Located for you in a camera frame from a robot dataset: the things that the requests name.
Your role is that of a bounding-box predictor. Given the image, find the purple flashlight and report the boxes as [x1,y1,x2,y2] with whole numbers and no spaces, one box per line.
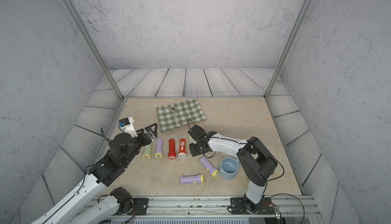
[199,156,219,177]
[180,174,204,184]
[154,138,164,158]

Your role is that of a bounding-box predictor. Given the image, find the green checkered cloth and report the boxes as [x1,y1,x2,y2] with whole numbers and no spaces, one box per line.
[156,98,207,132]

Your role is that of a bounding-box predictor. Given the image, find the red flashlight with logo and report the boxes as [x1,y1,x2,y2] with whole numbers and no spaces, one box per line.
[178,138,187,158]

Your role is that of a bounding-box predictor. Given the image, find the green flashlight top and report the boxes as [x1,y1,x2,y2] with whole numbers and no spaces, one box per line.
[143,144,151,159]

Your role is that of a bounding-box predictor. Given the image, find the blue mug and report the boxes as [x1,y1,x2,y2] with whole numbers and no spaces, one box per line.
[219,157,239,181]

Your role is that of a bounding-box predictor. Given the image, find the purple flashlight bottom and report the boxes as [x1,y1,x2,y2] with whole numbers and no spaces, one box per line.
[180,174,204,184]

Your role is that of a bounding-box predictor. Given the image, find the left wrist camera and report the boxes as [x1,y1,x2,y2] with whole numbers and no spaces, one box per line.
[118,117,137,137]

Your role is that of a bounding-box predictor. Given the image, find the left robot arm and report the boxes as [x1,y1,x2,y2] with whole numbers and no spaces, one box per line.
[35,122,158,224]

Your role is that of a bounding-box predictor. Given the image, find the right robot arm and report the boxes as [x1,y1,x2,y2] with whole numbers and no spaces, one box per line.
[187,119,305,216]

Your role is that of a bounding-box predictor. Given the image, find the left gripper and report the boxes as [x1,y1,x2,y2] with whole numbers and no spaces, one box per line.
[121,122,157,168]

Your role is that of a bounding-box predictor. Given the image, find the metal base rail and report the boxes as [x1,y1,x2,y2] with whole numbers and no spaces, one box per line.
[102,194,323,224]

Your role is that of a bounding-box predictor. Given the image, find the green flashlight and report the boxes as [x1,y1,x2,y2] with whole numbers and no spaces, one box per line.
[143,144,151,159]
[188,135,194,145]

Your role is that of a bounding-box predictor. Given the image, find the metal spoon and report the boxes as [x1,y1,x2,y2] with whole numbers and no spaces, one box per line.
[171,105,180,127]

